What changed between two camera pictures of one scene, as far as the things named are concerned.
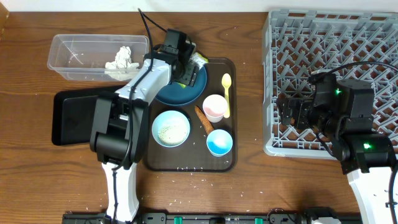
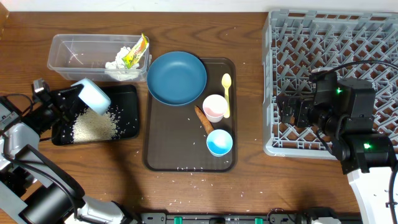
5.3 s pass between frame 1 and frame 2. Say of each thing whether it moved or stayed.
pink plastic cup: stayed
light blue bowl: moved
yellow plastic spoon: stayed
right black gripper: stayed
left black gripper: moved
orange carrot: stayed
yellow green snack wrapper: moved
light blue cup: stayed
